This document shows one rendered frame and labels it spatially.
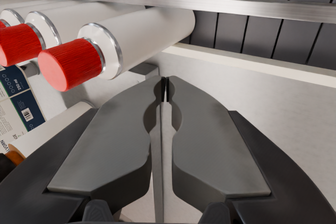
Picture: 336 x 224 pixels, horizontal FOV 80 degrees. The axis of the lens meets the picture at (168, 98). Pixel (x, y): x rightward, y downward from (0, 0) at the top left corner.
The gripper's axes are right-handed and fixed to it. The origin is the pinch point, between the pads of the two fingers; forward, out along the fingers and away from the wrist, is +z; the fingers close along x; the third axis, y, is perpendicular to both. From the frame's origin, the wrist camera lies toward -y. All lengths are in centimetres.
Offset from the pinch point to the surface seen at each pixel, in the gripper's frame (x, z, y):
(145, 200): -7, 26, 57
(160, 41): -0.8, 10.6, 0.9
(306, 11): 10.6, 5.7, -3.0
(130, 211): -14, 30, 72
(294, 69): 13.8, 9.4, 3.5
